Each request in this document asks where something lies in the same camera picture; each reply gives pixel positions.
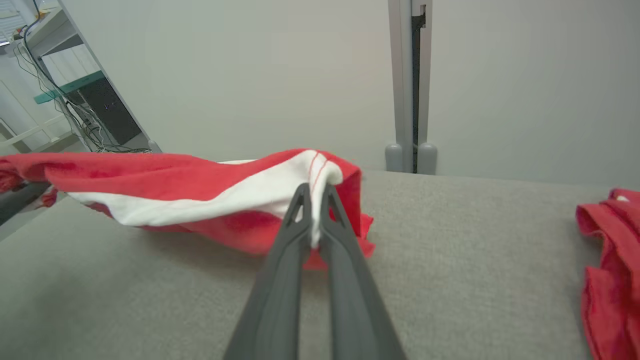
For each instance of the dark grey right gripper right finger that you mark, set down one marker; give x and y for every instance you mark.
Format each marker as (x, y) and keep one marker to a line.
(355, 300)

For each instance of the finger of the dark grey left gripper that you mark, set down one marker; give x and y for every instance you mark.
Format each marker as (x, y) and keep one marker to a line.
(17, 202)

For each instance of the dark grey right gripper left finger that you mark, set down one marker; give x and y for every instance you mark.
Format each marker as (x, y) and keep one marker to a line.
(280, 290)

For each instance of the red white shorts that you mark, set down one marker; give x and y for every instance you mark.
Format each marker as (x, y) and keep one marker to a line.
(165, 185)

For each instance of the red white t-shirt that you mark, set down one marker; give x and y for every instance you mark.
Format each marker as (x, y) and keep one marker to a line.
(615, 260)

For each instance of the green strip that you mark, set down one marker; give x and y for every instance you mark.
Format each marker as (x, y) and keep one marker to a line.
(67, 87)

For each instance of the black computer tower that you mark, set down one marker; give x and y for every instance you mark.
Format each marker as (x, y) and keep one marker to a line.
(107, 112)

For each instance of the white grey desk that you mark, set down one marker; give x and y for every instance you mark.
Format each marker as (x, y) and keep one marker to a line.
(45, 30)

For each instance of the grey partition end frame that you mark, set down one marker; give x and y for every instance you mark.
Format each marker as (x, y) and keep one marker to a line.
(110, 80)

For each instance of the grey metal partition post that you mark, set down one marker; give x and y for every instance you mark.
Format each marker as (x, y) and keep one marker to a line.
(402, 75)

